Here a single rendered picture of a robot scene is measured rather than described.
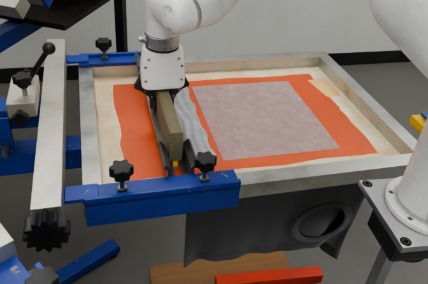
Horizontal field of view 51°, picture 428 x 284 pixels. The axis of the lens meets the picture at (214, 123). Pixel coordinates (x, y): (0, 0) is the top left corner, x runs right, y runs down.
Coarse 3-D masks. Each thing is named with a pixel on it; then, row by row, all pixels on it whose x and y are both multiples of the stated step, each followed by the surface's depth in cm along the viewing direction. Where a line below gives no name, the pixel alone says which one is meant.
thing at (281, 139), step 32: (128, 128) 109; (224, 128) 113; (256, 128) 114; (288, 128) 115; (320, 128) 116; (352, 128) 117; (128, 160) 99; (160, 160) 100; (224, 160) 102; (256, 160) 103; (288, 160) 104
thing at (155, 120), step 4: (148, 100) 113; (148, 104) 112; (152, 112) 109; (152, 116) 107; (156, 116) 108; (152, 120) 106; (156, 120) 106; (156, 124) 105; (156, 128) 103; (156, 132) 102; (160, 132) 102; (156, 136) 102; (160, 136) 101; (160, 140) 100; (164, 144) 99
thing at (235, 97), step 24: (120, 96) 121; (144, 96) 122; (192, 96) 124; (216, 96) 125; (240, 96) 126; (264, 96) 127; (288, 96) 128; (312, 96) 129; (120, 120) 112; (144, 120) 113
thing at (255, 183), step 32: (192, 64) 134; (224, 64) 137; (256, 64) 140; (288, 64) 143; (320, 64) 144; (352, 96) 128; (96, 128) 102; (384, 128) 115; (96, 160) 93; (352, 160) 100; (384, 160) 101; (256, 192) 93
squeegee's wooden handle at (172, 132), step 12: (156, 96) 106; (168, 96) 103; (156, 108) 108; (168, 108) 99; (168, 120) 95; (168, 132) 92; (180, 132) 92; (168, 144) 93; (180, 144) 93; (168, 156) 95; (180, 156) 95
